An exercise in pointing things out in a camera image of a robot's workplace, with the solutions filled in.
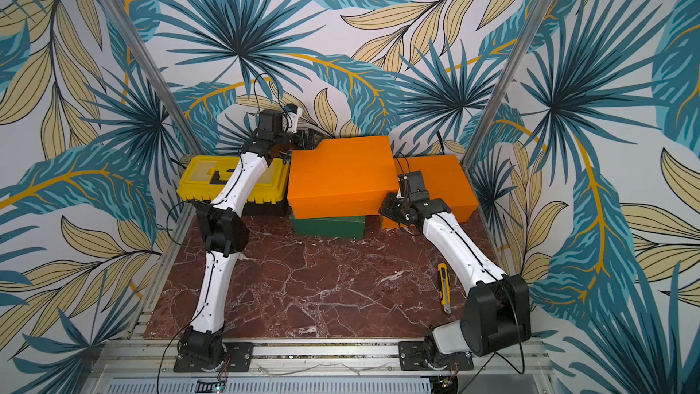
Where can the green shoebox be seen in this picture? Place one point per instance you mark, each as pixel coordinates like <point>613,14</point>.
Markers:
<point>341,227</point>

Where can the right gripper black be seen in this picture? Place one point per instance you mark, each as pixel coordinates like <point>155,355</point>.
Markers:
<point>394,211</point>

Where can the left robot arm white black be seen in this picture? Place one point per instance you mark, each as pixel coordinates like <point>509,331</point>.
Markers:
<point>225,234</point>

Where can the large orange shoebox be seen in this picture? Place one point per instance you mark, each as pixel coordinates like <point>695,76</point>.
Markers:
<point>342,177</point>

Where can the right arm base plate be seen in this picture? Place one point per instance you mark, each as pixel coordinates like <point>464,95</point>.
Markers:
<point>421,355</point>

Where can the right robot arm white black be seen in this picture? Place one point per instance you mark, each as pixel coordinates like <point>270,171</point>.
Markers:
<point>497,309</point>

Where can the right aluminium corner post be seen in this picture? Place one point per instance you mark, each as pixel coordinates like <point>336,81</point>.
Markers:
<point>521,46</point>

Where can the left aluminium corner post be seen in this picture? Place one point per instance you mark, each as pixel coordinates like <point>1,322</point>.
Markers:
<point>120,16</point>

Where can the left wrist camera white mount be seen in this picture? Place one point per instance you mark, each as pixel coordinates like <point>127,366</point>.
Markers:
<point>292,114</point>

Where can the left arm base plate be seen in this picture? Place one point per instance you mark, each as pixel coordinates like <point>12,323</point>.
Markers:
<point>234,357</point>

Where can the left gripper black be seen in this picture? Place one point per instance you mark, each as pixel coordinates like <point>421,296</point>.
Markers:
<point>300,142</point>

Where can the white slotted cable duct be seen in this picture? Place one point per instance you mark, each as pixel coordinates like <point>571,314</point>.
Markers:
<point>273,385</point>

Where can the front aluminium rail frame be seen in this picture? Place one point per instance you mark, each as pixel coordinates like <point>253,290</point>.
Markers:
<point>526,369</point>

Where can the yellow utility knife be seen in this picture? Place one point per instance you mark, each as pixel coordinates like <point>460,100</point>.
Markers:
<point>444,288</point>

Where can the aluminium corner post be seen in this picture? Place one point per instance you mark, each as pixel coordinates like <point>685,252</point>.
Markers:
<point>521,46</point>
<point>120,16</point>

